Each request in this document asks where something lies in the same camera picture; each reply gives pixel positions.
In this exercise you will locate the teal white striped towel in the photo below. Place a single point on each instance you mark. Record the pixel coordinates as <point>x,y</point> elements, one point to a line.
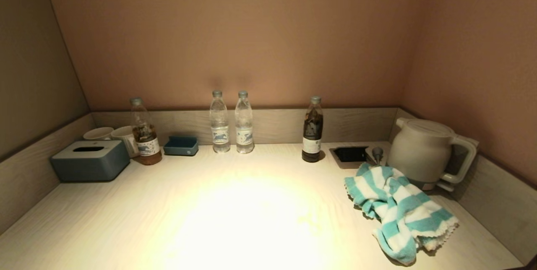
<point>394,203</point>

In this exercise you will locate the clear water bottle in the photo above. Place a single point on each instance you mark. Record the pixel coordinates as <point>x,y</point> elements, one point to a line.
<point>220,131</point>
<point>244,131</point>

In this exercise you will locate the dark tea bottle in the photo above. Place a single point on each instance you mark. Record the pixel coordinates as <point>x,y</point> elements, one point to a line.
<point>312,136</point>

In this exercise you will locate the black recessed socket panel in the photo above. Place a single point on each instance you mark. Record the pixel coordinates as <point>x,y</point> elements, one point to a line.
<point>350,154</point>

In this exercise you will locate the small blue tray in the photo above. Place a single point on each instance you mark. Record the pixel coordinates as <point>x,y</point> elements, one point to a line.
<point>180,148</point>

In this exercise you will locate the grey kettle power plug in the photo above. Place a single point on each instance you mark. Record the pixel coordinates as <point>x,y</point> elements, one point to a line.
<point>377,152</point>

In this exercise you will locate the amber tea bottle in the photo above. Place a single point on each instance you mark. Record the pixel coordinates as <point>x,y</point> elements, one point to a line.
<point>147,146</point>

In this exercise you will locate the white mug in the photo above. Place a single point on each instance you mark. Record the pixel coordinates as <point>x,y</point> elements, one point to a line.
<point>126,136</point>
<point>98,133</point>

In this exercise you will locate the white electric kettle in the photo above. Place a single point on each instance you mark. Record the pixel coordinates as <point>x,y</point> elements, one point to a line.
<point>419,148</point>

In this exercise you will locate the grey-blue tissue box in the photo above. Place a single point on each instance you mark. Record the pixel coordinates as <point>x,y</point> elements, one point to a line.
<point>90,165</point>

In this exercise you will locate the grey kettle base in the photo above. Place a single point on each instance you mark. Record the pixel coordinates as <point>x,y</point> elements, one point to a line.
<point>440,186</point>

